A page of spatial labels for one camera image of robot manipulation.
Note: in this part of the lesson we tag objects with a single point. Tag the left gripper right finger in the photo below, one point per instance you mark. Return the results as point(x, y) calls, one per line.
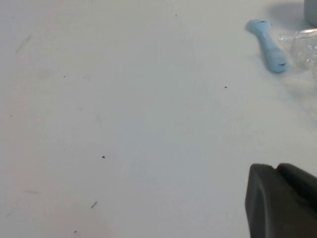
point(302, 181)

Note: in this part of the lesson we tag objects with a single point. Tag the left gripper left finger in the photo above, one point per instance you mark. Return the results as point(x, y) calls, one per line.
point(267, 203)

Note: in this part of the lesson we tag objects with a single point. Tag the clear plastic egg tray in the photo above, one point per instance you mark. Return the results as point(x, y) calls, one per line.
point(304, 49)

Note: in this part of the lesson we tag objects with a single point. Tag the blue plastic fork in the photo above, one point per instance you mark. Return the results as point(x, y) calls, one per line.
point(270, 49)

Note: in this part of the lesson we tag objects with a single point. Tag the grey round bowl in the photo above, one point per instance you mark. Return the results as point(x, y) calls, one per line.
point(310, 12)

